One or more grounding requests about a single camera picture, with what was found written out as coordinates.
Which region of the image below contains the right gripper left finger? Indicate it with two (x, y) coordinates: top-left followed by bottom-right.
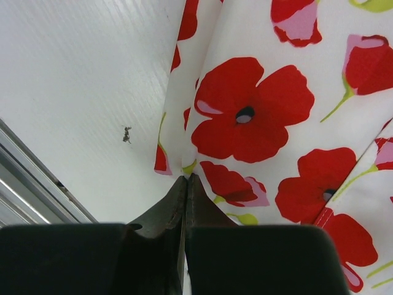
(1, 177), (187, 294)

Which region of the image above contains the aluminium mounting rail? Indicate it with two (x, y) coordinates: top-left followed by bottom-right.
(1, 121), (98, 227)

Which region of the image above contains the red poppy floral skirt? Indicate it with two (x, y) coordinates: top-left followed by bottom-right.
(154, 1), (392, 294)

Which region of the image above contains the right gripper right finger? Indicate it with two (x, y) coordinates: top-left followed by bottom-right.
(185, 175), (349, 295)

